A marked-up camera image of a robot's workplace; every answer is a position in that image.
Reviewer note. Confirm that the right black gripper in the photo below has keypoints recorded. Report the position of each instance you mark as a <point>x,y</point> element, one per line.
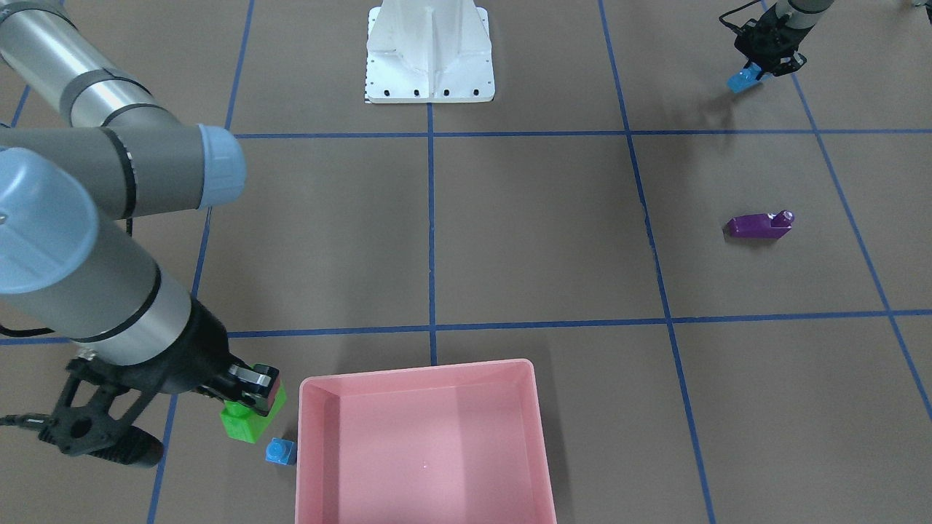
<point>206,351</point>

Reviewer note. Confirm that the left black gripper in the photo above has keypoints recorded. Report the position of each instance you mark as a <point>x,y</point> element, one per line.
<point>773,38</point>

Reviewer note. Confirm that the long blue duplo block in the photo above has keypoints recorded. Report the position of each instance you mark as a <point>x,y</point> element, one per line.
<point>745,79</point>

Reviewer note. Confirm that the green duplo block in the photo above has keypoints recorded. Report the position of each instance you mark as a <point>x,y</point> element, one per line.
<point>242,424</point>

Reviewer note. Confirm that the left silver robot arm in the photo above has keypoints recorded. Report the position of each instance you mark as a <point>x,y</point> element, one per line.
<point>803,15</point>

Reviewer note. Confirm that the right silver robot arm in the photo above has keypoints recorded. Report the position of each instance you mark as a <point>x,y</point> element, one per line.
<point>67,262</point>

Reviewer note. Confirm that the pink plastic box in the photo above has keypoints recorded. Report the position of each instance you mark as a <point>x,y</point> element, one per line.
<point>456,443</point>

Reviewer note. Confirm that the small blue duplo block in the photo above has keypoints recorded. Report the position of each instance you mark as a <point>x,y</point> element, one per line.
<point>281,452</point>

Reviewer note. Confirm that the purple duplo block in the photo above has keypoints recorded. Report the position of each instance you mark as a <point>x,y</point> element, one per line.
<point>761,225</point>

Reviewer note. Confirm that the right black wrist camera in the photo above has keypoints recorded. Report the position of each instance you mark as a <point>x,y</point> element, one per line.
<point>95,416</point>

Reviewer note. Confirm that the white camera stand column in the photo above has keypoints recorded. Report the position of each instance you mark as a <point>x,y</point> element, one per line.
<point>421,52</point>

